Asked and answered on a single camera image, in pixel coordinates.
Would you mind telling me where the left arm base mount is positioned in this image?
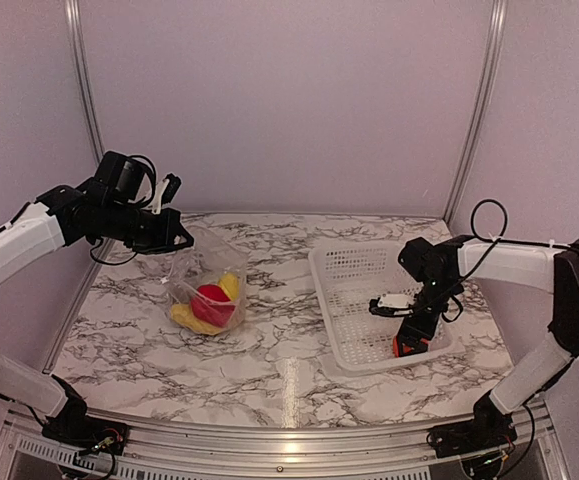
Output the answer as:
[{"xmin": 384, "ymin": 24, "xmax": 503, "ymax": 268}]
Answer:
[{"xmin": 42, "ymin": 375, "xmax": 129, "ymax": 479}]

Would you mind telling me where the aluminium front rail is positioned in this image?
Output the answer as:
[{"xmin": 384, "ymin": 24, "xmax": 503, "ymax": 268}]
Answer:
[{"xmin": 0, "ymin": 399, "xmax": 570, "ymax": 480}]

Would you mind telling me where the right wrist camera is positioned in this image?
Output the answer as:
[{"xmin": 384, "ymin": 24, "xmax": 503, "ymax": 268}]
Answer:
[{"xmin": 369, "ymin": 293, "xmax": 414, "ymax": 318}]

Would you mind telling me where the white plastic basket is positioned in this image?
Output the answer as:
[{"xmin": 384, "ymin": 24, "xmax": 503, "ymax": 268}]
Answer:
[{"xmin": 307, "ymin": 245, "xmax": 454, "ymax": 374}]

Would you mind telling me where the yellow corn toy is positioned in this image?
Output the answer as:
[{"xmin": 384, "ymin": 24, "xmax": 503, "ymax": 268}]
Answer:
[{"xmin": 170, "ymin": 303, "xmax": 223, "ymax": 336}]

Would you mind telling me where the orange pumpkin toy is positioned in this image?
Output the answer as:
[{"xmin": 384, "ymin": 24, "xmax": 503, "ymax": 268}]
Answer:
[{"xmin": 393, "ymin": 335, "xmax": 429, "ymax": 358}]

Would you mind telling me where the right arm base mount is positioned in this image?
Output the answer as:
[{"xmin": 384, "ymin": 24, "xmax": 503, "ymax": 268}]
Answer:
[{"xmin": 426, "ymin": 394, "xmax": 517, "ymax": 479}]

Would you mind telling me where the left aluminium frame post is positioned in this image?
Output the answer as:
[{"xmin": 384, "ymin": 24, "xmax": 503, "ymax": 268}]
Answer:
[{"xmin": 64, "ymin": 0, "xmax": 104, "ymax": 163}]

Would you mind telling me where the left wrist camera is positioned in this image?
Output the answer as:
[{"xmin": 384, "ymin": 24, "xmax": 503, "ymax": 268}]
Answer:
[{"xmin": 149, "ymin": 173, "xmax": 182, "ymax": 215}]

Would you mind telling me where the clear zip top bag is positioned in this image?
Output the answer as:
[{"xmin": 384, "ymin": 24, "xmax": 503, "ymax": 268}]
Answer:
[{"xmin": 162, "ymin": 226, "xmax": 248, "ymax": 336}]

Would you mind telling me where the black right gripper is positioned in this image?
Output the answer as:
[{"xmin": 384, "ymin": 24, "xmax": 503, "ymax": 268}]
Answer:
[{"xmin": 397, "ymin": 277, "xmax": 459, "ymax": 358}]

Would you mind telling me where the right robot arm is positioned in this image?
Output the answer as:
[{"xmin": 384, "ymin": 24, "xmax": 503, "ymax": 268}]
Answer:
[{"xmin": 388, "ymin": 203, "xmax": 579, "ymax": 429}]

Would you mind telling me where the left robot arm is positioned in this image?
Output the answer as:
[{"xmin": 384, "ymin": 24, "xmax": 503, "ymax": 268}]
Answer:
[{"xmin": 0, "ymin": 151, "xmax": 194, "ymax": 445}]

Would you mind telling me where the red pepper toy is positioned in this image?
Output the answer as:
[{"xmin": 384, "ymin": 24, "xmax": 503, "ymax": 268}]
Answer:
[{"xmin": 190, "ymin": 284, "xmax": 235, "ymax": 327}]

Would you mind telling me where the yellow pepper toy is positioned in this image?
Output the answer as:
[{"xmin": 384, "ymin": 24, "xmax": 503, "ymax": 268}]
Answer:
[{"xmin": 218, "ymin": 272, "xmax": 240, "ymax": 301}]

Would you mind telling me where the right aluminium frame post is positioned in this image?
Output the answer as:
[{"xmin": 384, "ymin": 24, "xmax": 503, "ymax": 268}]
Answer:
[{"xmin": 443, "ymin": 0, "xmax": 508, "ymax": 225}]

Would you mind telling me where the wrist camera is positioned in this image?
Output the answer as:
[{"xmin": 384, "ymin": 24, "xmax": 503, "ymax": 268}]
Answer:
[
  {"xmin": 149, "ymin": 173, "xmax": 182, "ymax": 215},
  {"xmin": 369, "ymin": 293, "xmax": 414, "ymax": 318}
]

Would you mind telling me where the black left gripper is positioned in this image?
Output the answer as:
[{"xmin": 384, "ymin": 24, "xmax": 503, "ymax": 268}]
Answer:
[{"xmin": 101, "ymin": 199, "xmax": 193, "ymax": 254}]

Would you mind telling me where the aluminium frame post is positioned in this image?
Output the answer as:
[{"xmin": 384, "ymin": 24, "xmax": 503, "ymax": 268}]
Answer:
[
  {"xmin": 64, "ymin": 0, "xmax": 104, "ymax": 163},
  {"xmin": 443, "ymin": 0, "xmax": 508, "ymax": 225}
]

